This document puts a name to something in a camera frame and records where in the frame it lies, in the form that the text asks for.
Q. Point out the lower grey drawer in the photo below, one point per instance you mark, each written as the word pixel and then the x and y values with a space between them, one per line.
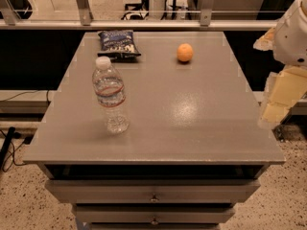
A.
pixel 153 214

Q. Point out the orange fruit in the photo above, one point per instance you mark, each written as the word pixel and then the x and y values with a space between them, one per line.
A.
pixel 184 52

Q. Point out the clear plastic water bottle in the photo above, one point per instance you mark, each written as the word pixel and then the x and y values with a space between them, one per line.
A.
pixel 109 89

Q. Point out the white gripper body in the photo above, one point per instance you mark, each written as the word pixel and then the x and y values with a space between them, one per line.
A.
pixel 292 37

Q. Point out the blue chip bag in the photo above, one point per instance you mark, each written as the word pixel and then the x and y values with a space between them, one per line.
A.
pixel 118 44

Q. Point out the grey drawer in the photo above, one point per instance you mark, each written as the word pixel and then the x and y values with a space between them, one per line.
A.
pixel 142 191
pixel 153 214

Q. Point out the grey drawer cabinet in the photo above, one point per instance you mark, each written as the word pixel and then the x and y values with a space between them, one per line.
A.
pixel 194 120

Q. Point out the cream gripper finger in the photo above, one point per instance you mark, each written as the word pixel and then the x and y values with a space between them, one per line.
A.
pixel 282 91
pixel 265 42

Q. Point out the upper grey drawer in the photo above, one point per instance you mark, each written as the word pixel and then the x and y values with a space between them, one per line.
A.
pixel 142 191

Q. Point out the metal railing with glass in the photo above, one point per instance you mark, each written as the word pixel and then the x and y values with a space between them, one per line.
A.
pixel 114 14

